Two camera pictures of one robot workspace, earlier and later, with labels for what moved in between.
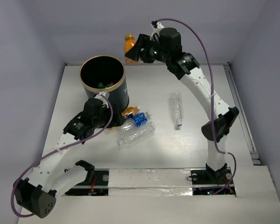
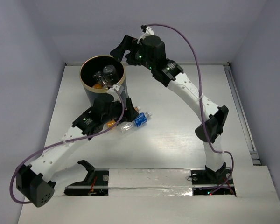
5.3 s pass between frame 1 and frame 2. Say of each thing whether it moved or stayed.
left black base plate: stayed
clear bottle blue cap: moved
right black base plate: stayed
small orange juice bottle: moved
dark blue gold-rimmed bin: stayed
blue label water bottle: stayed
